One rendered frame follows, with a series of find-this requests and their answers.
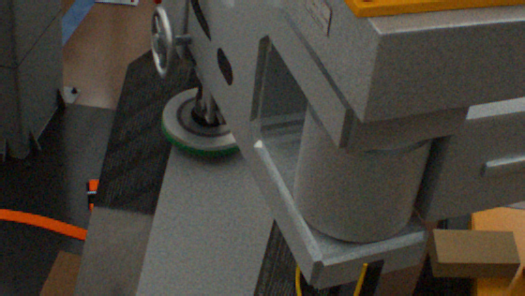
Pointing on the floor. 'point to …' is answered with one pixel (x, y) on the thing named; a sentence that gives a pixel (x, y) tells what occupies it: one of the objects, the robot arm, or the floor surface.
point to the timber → (63, 275)
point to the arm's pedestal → (30, 72)
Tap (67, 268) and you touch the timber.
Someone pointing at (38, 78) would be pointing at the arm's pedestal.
